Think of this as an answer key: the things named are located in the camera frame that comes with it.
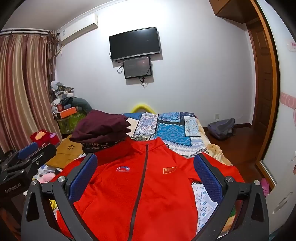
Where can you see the dark grey cushion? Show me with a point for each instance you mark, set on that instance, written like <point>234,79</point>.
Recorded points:
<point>82,103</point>

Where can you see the wall socket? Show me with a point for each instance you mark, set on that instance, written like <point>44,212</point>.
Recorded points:
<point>217,115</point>

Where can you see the orange box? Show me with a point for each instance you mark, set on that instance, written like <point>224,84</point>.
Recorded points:
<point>67,112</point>

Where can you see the red plush toy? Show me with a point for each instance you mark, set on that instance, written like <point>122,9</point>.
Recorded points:
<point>41,136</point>

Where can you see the dark patterned folded garment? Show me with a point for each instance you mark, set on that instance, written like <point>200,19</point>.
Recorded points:
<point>97,146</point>

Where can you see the tan cardboard box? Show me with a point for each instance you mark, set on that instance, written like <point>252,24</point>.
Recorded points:
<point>67,150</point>

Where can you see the pile of clutter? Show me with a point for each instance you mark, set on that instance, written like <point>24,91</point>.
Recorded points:
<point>60,92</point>

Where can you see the green patterned box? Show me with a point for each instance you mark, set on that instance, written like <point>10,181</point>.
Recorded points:
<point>71,121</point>

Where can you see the maroon folded garment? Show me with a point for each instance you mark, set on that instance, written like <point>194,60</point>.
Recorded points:
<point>101,125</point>

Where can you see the striped brown curtain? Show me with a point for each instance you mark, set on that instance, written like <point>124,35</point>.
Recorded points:
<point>20,81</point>

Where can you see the yellow foam hoop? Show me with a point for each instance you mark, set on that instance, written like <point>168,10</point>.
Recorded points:
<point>143,107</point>

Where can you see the wooden overhead cabinet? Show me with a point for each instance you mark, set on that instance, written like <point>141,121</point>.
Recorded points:
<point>233,9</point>

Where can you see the grey backpack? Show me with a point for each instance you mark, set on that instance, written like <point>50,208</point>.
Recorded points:
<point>220,127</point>

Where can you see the white curtain rail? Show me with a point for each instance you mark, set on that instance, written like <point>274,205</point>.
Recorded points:
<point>23,32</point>

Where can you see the small wall monitor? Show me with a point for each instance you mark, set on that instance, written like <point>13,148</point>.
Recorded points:
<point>136,67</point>

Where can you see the beige fleece blanket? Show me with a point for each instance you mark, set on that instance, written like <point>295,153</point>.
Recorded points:
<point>217,148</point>

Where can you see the patchwork printed bed sheet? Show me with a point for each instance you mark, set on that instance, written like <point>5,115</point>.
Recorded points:
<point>171,132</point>

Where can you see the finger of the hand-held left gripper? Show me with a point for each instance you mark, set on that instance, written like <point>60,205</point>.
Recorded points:
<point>27,149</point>
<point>45,153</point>

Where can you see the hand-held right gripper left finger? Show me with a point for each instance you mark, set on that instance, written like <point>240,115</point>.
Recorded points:
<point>83,178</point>

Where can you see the red zip jacket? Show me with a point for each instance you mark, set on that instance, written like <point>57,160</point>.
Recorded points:
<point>115,197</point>

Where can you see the large wall television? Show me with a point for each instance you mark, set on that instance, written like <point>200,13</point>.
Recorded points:
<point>135,42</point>

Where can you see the pink plush toy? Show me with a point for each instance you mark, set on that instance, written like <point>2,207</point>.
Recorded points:
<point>46,177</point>

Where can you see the wooden door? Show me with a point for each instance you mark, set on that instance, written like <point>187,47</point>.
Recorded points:
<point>261,76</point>

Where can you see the pink slipper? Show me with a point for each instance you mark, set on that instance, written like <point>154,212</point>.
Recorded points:
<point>265,186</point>

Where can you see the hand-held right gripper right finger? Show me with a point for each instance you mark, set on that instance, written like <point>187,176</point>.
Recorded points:
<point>208,179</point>

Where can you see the white air conditioner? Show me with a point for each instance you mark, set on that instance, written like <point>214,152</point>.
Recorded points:
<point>76,30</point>

